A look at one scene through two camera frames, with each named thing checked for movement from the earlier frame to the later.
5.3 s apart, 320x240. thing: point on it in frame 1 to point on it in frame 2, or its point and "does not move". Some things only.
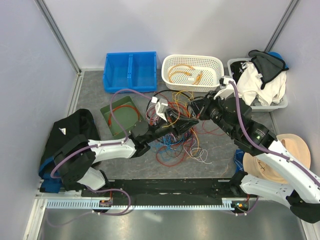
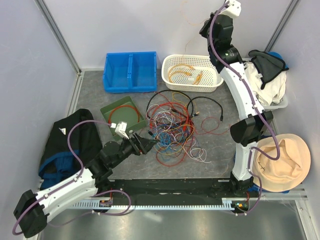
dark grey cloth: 268,65 does not move
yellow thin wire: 179,106 to 190,23
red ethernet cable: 129,106 does not move
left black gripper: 182,124 to 140,145
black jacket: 81,122 does not move
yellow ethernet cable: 177,65 does not move
